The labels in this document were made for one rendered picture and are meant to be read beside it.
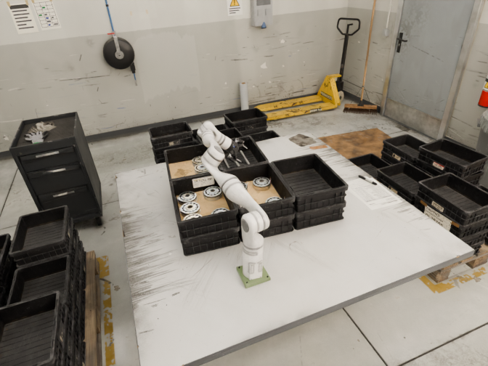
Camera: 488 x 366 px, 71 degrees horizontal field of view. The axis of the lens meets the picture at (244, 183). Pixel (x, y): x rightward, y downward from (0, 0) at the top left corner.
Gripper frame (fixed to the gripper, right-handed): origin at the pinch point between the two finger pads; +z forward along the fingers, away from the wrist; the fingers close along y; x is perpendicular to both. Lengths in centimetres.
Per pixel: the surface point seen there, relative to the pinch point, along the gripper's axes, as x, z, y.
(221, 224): -32, -19, -46
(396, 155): -13, 147, 76
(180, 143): 134, 24, 16
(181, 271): -26, -25, -74
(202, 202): -8.1, -18.2, -38.6
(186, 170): 27.4, -16.2, -21.2
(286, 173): -20.5, 20.8, -0.6
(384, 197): -63, 64, 8
